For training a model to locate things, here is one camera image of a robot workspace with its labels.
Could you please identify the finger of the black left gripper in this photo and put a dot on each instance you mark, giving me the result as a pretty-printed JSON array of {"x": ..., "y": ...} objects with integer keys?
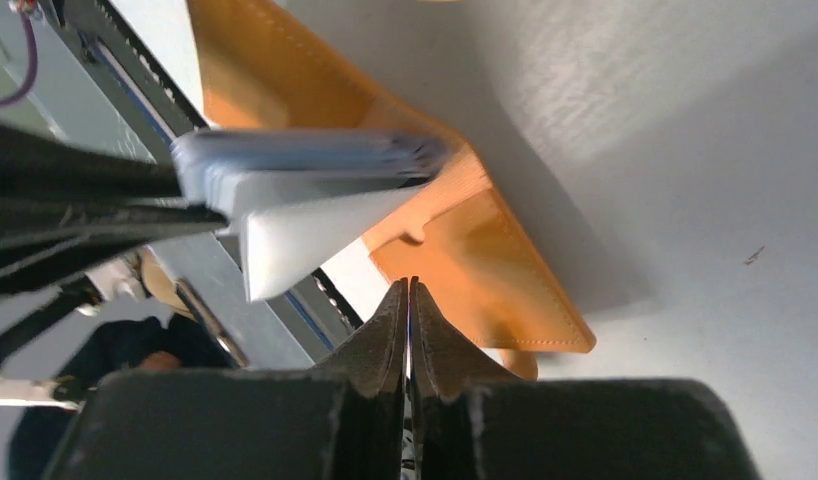
[{"x": 65, "y": 210}]

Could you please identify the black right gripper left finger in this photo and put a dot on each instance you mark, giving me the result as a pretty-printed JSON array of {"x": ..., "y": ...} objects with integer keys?
[{"x": 340, "y": 419}]

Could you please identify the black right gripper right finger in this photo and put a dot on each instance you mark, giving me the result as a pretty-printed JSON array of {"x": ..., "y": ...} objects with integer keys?
[{"x": 477, "y": 420}]

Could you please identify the orange leather card holder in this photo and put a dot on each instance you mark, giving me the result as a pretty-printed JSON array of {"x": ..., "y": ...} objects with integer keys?
[{"x": 305, "y": 155}]

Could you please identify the person in dark clothes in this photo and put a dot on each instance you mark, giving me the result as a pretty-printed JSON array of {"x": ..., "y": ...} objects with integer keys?
[{"x": 117, "y": 345}]

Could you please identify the aluminium frame rail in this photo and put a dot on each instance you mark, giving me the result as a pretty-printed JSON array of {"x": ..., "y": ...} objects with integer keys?
[{"x": 272, "y": 346}]

